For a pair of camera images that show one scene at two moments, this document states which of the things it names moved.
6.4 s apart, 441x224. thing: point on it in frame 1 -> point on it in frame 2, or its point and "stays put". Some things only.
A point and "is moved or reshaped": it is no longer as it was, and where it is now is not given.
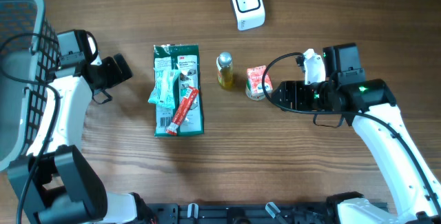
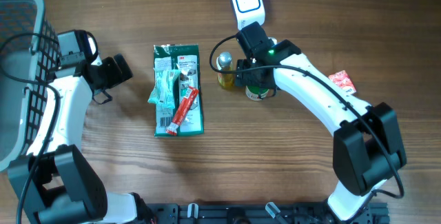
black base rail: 284,213 stays put
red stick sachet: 182,111 stays put
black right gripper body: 306,96 -> 249,77
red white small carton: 255,75 is moved or reshaped
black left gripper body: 110,74 stays put
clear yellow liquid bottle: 224,70 stays put
